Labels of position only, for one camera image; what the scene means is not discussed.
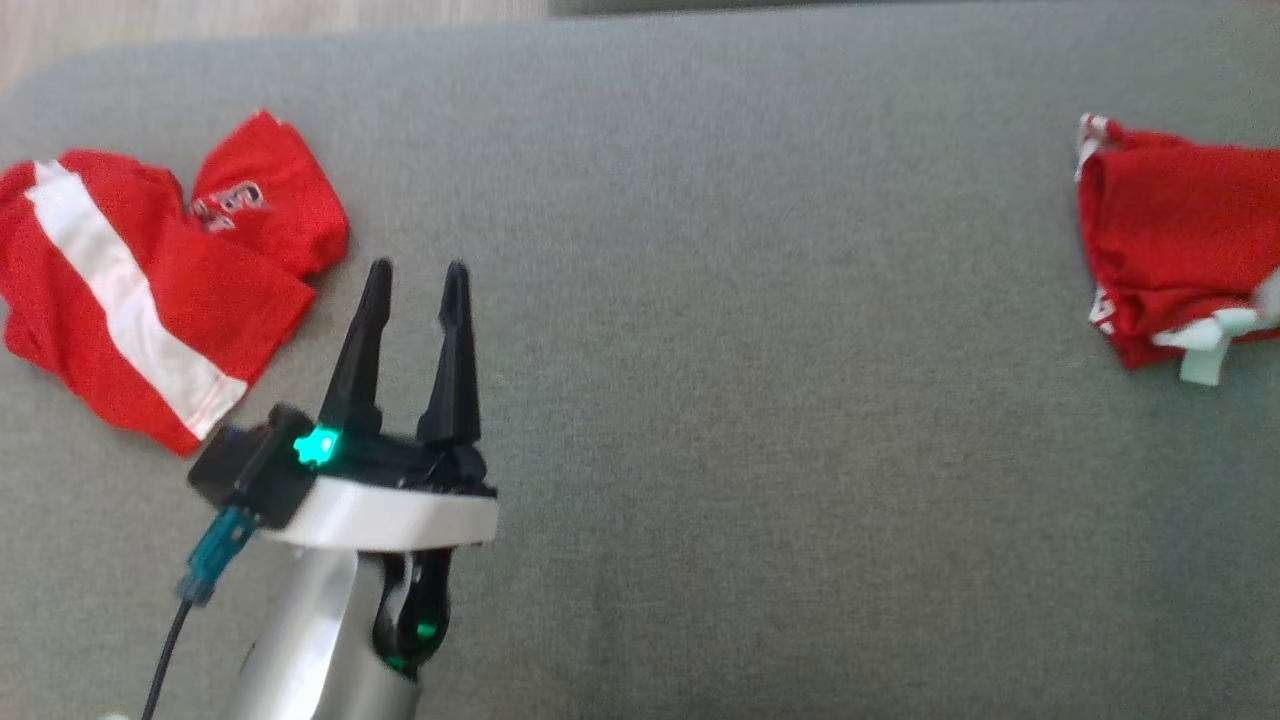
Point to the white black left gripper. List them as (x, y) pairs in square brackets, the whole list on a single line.
[(400, 510)]

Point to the red shorts with white stripe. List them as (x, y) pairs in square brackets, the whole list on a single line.
[(240, 300)]

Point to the red basketball jersey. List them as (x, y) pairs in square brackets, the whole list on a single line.
[(1170, 230)]

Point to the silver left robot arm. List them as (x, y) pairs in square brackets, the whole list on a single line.
[(310, 650)]

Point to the grey sofa seat cushion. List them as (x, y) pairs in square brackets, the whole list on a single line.
[(750, 450)]

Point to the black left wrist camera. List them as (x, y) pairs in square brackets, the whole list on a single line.
[(250, 470)]

